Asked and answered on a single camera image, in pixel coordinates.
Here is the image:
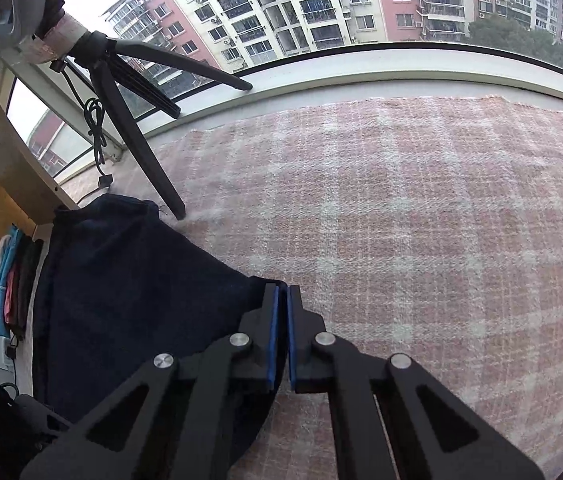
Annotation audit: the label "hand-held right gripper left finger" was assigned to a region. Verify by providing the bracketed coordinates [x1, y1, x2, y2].
[19, 282, 282, 480]

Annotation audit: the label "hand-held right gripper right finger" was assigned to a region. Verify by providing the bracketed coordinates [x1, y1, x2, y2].
[286, 284, 545, 480]

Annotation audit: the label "navy blue pants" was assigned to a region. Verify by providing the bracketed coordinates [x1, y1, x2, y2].
[32, 193, 288, 467]

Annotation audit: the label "pink plaid blanket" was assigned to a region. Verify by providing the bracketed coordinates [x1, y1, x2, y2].
[60, 94, 563, 480]

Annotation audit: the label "dark folded garment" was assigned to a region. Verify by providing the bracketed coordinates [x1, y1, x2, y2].
[10, 236, 45, 342]

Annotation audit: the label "pink folded garment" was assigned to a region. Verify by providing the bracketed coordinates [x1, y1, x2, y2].
[4, 264, 20, 327]

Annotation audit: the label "blue folded garment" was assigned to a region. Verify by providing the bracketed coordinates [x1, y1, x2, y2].
[0, 224, 25, 339]

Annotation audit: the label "black tripod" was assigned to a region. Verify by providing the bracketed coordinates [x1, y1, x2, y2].
[48, 29, 254, 222]

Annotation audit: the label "grey-brown wooden board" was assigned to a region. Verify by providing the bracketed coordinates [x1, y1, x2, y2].
[0, 59, 81, 227]

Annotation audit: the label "white window frame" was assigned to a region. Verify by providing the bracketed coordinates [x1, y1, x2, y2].
[0, 39, 563, 187]

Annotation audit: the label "black ring light cable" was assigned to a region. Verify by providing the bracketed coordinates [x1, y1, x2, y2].
[58, 59, 116, 192]

